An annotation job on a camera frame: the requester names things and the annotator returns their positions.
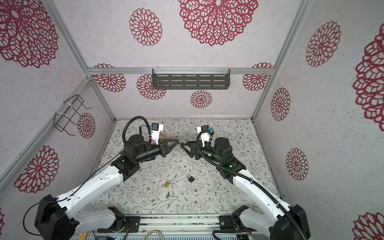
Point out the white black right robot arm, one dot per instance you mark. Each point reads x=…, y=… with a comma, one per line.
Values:
x=278, y=221

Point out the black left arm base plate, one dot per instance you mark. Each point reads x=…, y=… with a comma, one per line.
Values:
x=129, y=224

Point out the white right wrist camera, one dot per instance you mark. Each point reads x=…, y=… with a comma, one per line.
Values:
x=206, y=138

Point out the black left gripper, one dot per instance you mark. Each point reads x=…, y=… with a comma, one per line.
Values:
x=164, y=147

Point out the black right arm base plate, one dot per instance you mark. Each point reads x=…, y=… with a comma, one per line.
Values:
x=231, y=223

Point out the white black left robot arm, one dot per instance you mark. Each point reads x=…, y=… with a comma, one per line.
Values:
x=59, y=218

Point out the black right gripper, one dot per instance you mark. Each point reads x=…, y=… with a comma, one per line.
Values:
x=195, y=151

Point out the small black square block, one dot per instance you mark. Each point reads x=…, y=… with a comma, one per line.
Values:
x=191, y=179

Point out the black wire wall rack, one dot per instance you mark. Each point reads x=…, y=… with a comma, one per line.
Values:
x=63, y=119

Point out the grey slotted wall shelf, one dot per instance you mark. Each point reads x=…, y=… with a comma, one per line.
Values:
x=191, y=79

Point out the brass padlock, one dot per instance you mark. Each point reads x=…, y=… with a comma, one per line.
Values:
x=167, y=184

